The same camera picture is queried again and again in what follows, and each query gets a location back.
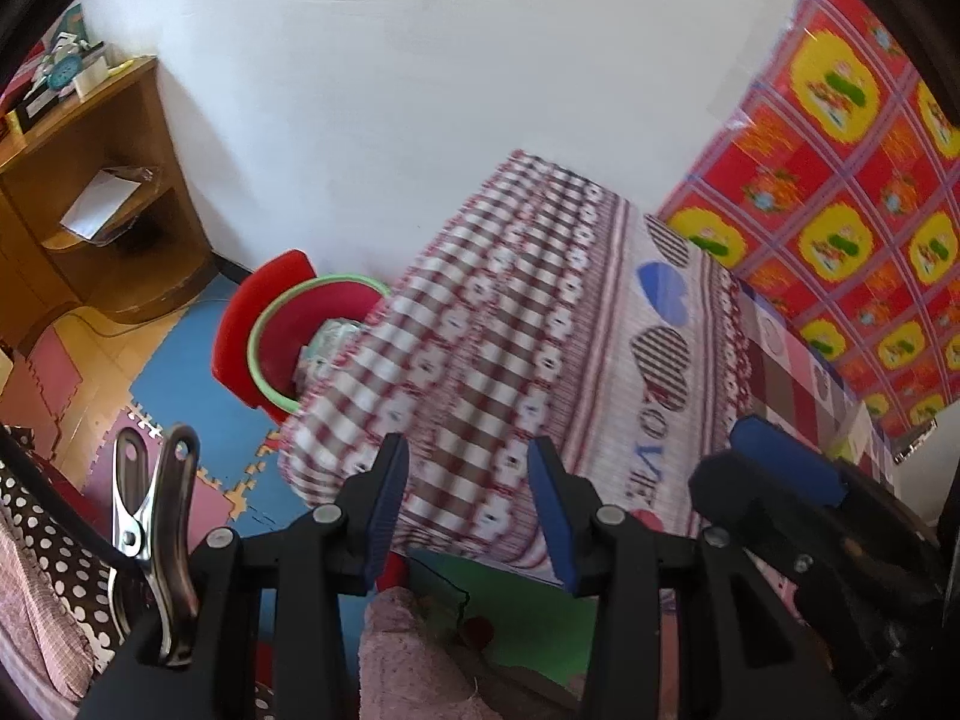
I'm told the colourful foam floor mat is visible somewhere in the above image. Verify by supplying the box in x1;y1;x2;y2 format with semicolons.
0;270;586;720

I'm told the yellow-green packet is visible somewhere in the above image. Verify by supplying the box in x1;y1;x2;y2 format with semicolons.
829;399;875;466

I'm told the green-rimmed red basin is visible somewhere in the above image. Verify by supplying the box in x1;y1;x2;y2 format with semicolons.
247;275;391;417

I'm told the red plastic stool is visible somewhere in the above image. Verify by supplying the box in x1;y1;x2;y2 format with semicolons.
212;250;316;425

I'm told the clear sleeve with paper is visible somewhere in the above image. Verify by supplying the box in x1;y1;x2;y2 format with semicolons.
60;165;162;245

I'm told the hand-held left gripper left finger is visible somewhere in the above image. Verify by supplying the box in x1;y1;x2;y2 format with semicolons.
75;433;410;720

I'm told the black box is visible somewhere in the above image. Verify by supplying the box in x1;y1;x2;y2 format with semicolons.
15;86;65;132

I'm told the person's pink fleece leg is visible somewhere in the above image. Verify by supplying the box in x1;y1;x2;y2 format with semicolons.
360;589;586;720

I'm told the thin black power cord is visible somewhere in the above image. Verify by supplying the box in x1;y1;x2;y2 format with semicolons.
71;300;226;338

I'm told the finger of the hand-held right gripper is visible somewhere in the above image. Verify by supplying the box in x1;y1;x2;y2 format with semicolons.
731;415;938;563
688;452;830;593

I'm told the black polka dot cloth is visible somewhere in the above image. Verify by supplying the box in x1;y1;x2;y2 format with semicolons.
0;427;125;661

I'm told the wooden desk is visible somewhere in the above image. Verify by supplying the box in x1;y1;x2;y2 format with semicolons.
0;56;218;361

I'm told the pink woven cloth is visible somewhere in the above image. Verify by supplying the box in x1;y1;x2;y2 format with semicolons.
0;517;98;698

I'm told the metal spring clip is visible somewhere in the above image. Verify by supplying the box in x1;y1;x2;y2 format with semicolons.
892;420;938;462
111;426;202;667

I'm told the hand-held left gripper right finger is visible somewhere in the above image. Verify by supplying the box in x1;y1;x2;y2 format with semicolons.
527;436;848;720

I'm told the red floral wall cloth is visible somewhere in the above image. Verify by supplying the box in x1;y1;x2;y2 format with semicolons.
656;0;960;440

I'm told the teal wet wipes pack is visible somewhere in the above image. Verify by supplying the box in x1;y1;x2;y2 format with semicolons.
296;319;368;391

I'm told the patchwork printed bedsheet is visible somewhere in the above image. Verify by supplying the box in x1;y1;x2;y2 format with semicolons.
277;150;901;586

